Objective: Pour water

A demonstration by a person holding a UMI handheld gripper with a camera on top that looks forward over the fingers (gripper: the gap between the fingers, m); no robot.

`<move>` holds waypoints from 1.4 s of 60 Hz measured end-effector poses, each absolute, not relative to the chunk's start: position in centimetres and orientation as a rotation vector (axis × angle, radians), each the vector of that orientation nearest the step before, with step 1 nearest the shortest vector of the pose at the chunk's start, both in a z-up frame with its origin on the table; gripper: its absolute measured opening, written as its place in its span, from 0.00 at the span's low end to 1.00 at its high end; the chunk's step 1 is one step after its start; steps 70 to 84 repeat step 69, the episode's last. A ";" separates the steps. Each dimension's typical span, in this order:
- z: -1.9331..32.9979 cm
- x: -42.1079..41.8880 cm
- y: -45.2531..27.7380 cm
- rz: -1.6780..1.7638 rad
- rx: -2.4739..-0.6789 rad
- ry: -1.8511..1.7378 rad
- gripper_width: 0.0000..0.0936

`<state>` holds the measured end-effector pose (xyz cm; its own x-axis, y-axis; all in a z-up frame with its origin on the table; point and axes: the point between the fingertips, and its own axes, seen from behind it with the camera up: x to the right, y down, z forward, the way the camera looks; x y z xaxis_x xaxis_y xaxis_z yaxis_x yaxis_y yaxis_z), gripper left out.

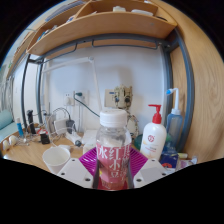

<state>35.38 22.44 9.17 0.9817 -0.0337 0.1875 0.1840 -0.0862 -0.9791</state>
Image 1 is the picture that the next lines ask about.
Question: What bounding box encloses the blue squeeze bottle, white nozzle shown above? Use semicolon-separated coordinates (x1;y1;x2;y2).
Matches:
165;87;184;148

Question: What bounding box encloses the brown robot figurine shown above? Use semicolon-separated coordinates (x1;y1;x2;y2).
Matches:
104;84;140;141

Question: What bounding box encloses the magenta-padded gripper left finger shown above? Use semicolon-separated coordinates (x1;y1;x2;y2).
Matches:
57;147;101;190

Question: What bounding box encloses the wooden wardrobe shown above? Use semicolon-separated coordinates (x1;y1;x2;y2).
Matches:
159;0;224;164

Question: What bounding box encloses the white power strip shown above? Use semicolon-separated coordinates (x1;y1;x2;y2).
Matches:
66;131;83;148

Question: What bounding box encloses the grey metal frame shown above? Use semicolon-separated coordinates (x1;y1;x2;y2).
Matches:
20;29;196;153

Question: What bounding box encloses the dark blue small container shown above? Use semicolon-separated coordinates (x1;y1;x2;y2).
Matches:
159;143;180;170

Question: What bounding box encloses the clear bottle with pink label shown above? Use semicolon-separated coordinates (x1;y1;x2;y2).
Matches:
95;108;132;192

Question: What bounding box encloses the white tissue pack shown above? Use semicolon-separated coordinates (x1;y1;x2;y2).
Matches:
81;129;100;155

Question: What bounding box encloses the white pump bottle, red pump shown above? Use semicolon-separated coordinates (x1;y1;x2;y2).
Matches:
139;104;168;162

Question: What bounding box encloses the small blue tube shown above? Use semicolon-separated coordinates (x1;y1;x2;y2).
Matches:
16;118;25;138

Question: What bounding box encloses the wooden shelf unit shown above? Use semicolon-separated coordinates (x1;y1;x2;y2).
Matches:
6;0;178;79

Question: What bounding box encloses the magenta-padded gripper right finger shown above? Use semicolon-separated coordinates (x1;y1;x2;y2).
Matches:
128;147;170;190

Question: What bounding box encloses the white paper cup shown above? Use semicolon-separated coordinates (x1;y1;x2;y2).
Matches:
42;146;72;175

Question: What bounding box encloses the small black box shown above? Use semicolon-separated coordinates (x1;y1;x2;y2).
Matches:
39;132;51;145

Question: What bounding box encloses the white charger block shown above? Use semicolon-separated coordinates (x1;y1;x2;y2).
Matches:
53;118;70;136

